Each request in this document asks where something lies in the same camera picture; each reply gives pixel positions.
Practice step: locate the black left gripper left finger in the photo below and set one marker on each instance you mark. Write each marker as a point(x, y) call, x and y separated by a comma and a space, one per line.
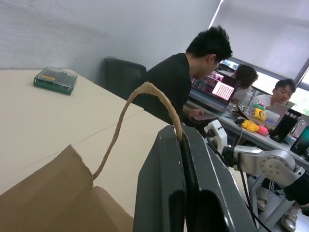
point(159, 183)

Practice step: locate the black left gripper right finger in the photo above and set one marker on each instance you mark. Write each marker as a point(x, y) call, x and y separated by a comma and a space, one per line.
point(212, 183)

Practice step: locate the dark smartphone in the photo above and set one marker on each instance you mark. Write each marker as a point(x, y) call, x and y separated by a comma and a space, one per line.
point(204, 117)

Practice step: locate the brown paper bag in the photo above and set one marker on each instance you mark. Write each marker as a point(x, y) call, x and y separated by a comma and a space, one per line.
point(55, 195)

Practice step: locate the yellow plush toy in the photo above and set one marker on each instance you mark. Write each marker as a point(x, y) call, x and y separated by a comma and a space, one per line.
point(249, 125)

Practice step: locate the pink plush toy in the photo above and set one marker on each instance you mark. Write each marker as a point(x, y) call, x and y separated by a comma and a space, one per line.
point(262, 130)

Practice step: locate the yellow plush with face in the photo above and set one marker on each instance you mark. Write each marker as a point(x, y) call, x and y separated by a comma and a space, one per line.
point(260, 113)

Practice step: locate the man's hand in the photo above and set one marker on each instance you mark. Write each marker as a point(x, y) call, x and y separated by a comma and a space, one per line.
point(192, 113)

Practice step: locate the white sneaker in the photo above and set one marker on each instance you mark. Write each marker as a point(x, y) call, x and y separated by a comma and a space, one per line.
point(290, 218)
point(262, 199)

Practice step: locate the grey office desk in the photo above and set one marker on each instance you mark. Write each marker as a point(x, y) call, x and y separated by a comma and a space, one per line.
point(270, 145)

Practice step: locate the clear plastic bottle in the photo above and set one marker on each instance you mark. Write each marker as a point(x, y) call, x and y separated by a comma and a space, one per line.
point(247, 99)

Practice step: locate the black insulated tumbler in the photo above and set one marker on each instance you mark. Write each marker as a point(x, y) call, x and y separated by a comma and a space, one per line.
point(285, 126)

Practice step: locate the laptop with pink screen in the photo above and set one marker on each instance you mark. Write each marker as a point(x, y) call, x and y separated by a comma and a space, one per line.
point(217, 90)

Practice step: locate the dark teal cup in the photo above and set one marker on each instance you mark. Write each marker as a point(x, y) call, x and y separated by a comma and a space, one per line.
point(301, 142)

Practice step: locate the man in black shirt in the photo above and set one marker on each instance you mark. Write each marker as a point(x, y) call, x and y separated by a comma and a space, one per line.
point(169, 79)

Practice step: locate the beige smartphone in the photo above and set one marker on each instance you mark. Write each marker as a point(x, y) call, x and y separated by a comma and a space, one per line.
point(289, 104)

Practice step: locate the person with brown hair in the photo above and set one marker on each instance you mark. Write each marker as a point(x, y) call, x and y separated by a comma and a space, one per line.
point(244, 75)

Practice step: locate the black office chair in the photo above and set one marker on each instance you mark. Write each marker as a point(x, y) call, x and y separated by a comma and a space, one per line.
point(120, 75)

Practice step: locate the person in white shirt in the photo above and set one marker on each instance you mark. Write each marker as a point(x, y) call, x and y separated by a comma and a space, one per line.
point(284, 90)

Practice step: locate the green transparent plastic box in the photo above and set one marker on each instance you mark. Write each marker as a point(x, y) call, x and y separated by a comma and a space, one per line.
point(55, 81)

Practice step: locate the white window blind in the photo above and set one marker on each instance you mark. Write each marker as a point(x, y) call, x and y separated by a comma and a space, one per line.
point(265, 31)

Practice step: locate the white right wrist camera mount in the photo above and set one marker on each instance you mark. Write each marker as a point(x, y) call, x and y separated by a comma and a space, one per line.
point(220, 138)

